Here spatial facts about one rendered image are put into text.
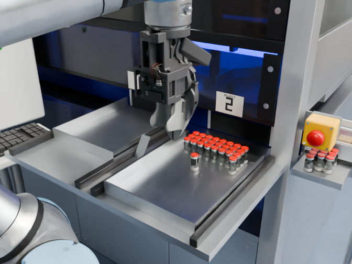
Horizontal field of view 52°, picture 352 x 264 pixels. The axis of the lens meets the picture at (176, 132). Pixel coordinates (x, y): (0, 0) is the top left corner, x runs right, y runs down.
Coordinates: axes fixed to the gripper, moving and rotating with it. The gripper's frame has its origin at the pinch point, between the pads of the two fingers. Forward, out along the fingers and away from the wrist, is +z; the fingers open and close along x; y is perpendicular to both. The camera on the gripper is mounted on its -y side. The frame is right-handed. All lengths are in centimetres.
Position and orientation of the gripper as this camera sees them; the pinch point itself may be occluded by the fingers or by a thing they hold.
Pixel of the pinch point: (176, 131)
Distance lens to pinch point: 69.2
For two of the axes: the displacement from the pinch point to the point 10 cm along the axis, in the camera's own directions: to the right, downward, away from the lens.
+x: 8.1, 2.6, -5.2
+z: 0.0, 9.0, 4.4
